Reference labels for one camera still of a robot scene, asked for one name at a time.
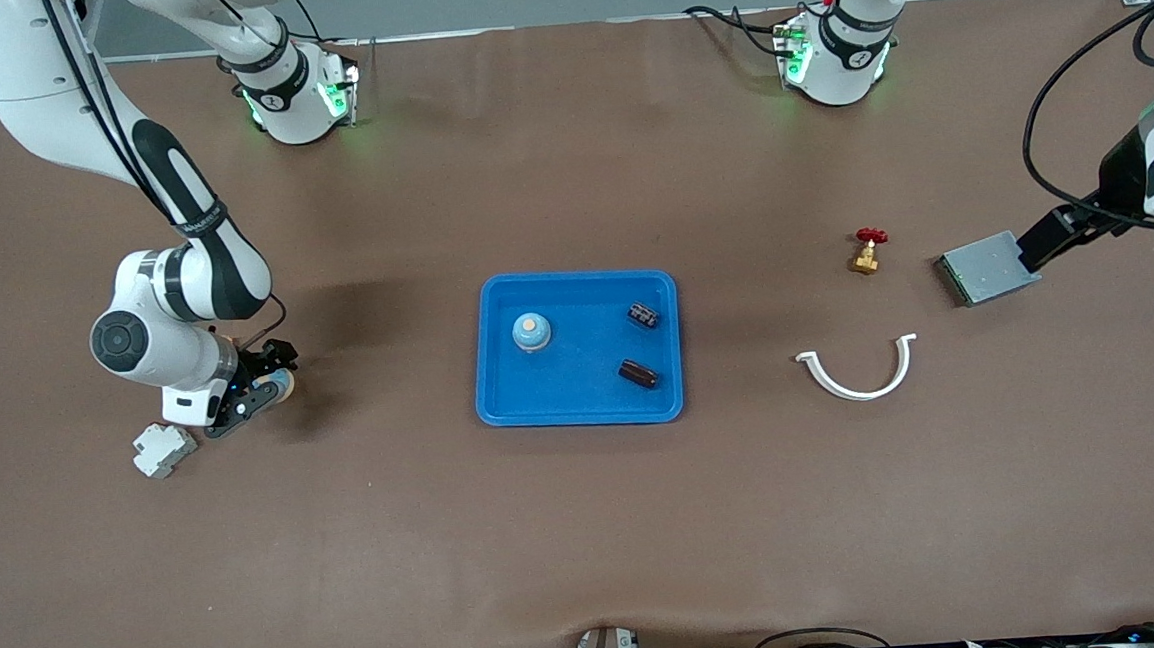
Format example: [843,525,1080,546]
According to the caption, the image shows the dark brown rectangular part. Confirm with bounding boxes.
[617,356,661,392]

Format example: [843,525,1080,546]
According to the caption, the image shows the blue plastic tray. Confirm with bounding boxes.
[467,263,687,435]

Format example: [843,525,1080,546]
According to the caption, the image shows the grey metal box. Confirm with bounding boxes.
[930,229,1046,310]

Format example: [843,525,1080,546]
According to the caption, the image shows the white circuit breaker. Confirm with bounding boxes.
[130,421,201,481]

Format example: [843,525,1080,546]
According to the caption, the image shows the base connector plate green light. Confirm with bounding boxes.
[313,55,366,130]
[771,11,816,89]

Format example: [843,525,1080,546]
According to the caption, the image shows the brown table cover mat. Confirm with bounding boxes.
[0,0,1154,648]

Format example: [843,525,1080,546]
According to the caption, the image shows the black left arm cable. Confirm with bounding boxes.
[1012,0,1154,237]

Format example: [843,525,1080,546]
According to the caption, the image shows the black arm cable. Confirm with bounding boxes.
[44,0,291,361]
[1012,0,1154,237]

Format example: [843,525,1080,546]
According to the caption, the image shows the brass valve red handle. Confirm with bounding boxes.
[845,226,891,276]

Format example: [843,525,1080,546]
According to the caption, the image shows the white curved plastic bracket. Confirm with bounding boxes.
[793,332,922,407]

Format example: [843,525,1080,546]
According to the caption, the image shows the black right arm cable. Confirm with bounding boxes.
[44,0,291,361]

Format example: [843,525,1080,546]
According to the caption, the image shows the black base cables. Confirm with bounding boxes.
[683,0,790,64]
[287,0,366,52]

